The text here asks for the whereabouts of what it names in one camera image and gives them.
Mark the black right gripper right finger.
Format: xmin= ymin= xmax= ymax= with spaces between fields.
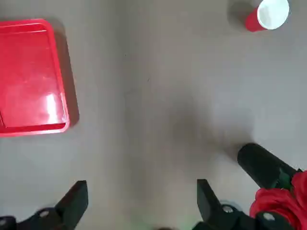
xmin=191 ymin=179 xmax=295 ymax=230

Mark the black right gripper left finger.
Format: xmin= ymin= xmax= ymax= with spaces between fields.
xmin=0 ymin=180 xmax=89 ymax=230

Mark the red paper cup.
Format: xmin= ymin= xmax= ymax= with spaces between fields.
xmin=244 ymin=0 xmax=290 ymax=33

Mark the red plastic tray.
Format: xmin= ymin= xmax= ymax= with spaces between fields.
xmin=0 ymin=18 xmax=71 ymax=138

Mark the red fabric flower bundle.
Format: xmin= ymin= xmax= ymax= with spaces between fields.
xmin=249 ymin=169 xmax=307 ymax=230

